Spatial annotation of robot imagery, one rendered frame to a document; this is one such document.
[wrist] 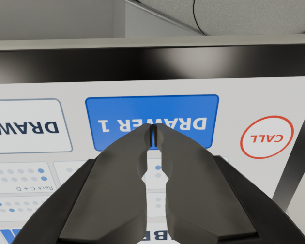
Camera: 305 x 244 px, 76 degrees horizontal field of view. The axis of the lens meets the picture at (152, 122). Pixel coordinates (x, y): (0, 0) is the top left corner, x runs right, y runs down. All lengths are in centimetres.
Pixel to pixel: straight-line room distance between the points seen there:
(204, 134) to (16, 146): 15
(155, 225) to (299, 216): 371
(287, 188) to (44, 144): 22
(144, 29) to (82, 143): 131
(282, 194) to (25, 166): 23
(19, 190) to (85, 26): 20
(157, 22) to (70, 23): 127
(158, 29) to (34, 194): 139
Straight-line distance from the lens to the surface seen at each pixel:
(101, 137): 16
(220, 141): 16
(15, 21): 32
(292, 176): 22
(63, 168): 18
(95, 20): 29
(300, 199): 384
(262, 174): 20
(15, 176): 21
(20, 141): 18
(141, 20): 146
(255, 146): 18
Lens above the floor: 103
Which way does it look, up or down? 11 degrees down
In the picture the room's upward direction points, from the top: 178 degrees clockwise
